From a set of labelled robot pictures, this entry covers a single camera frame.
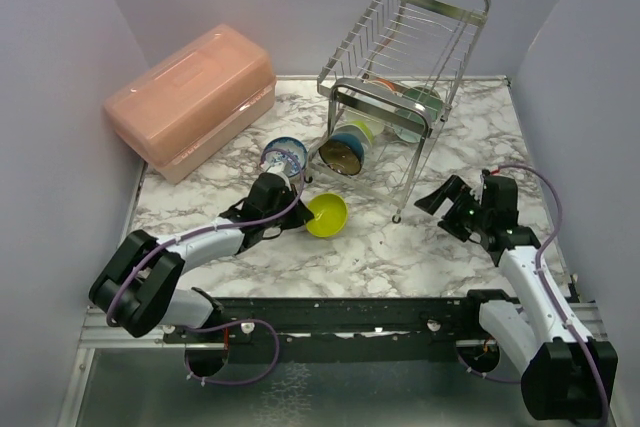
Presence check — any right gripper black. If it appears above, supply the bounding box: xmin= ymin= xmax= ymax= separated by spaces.
xmin=415 ymin=174 xmax=491 ymax=242

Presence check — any yellow-green bottom bowl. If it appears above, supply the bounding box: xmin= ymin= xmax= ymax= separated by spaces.
xmin=305 ymin=193 xmax=348 ymax=238

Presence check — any blue white patterned bowl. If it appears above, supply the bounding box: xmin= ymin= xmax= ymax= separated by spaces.
xmin=261 ymin=136 xmax=308 ymax=178

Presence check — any dark teal beige bowl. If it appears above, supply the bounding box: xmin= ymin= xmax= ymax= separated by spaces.
xmin=318 ymin=132 xmax=365 ymax=176

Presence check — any mint green brown-rimmed bowl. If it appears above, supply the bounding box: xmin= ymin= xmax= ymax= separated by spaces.
xmin=402 ymin=86 xmax=443 ymax=118

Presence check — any white grey bottom bowl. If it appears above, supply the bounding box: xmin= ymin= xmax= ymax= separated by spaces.
xmin=362 ymin=118 xmax=385 ymax=137

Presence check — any lime green white bowl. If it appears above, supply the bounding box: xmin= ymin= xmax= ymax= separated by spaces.
xmin=345 ymin=121 xmax=373 ymax=146

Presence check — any white orange bowl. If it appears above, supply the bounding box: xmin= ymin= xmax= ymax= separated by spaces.
xmin=366 ymin=78 xmax=400 ymax=95

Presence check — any stainless steel dish rack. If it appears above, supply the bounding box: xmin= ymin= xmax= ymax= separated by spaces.
xmin=307 ymin=0 xmax=491 ymax=223

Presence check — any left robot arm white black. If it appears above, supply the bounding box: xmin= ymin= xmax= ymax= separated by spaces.
xmin=88 ymin=173 xmax=314 ymax=342

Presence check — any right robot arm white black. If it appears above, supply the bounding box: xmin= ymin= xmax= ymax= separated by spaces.
xmin=415 ymin=172 xmax=618 ymax=423

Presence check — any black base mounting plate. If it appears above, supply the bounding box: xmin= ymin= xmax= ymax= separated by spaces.
xmin=148 ymin=288 xmax=519 ymax=363

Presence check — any pink plastic storage box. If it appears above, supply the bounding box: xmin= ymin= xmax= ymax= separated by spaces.
xmin=104 ymin=25 xmax=276 ymax=184

